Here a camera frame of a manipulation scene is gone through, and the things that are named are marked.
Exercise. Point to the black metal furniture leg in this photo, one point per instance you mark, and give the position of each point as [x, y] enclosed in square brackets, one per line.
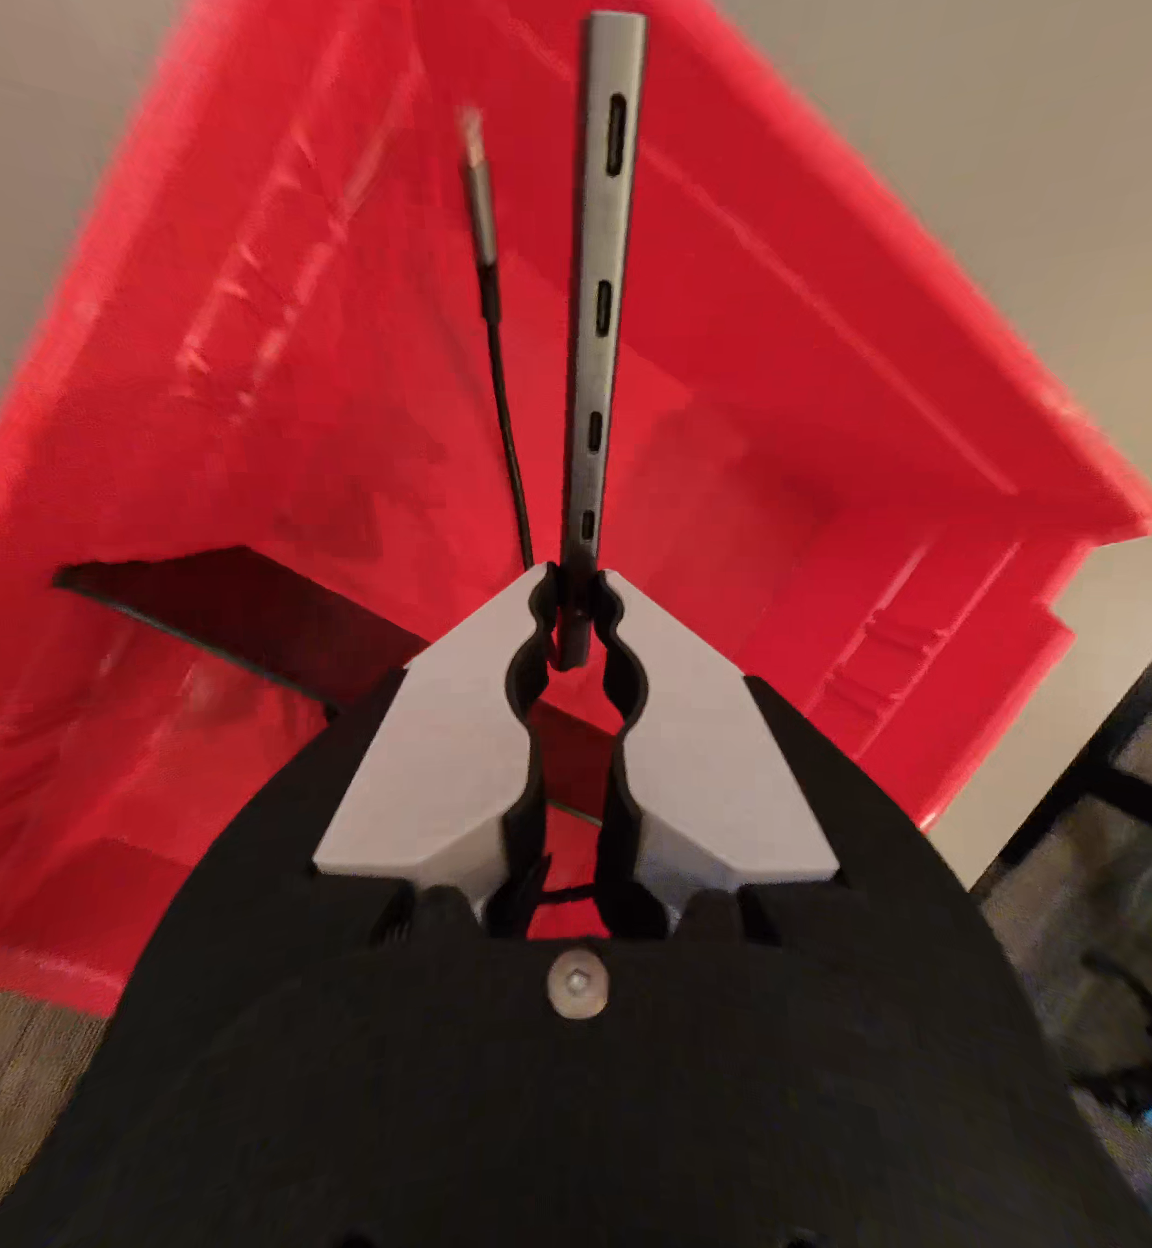
[1102, 771]

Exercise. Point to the red plastic bin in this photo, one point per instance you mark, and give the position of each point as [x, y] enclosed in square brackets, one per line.
[830, 439]

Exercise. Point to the grey slim usb hub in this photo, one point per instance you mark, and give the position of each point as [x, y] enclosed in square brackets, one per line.
[600, 342]

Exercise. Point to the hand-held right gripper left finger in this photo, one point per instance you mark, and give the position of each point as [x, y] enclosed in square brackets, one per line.
[420, 771]

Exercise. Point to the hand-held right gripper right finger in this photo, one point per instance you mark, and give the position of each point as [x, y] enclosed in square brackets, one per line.
[731, 771]

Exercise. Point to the black plastic bin divider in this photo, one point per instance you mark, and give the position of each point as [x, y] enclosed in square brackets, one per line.
[244, 615]

